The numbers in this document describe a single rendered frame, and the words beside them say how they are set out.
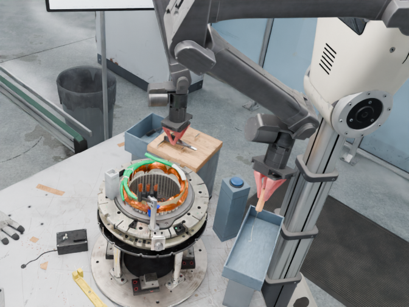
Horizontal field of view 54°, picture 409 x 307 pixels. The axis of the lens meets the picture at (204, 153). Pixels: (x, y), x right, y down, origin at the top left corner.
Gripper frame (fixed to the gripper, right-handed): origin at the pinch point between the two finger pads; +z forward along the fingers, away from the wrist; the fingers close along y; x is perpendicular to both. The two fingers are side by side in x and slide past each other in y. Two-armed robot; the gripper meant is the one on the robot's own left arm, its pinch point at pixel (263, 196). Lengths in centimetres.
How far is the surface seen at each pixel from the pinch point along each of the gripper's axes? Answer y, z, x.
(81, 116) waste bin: -175, 45, 64
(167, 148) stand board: -46.0, 7.6, 10.8
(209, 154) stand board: -34.9, 5.8, 20.2
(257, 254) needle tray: 1.0, 19.5, 6.3
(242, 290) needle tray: 0.0, 33.4, 7.4
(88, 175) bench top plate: -81, 35, 7
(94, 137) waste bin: -174, 61, 77
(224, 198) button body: -23.7, 17.3, 20.3
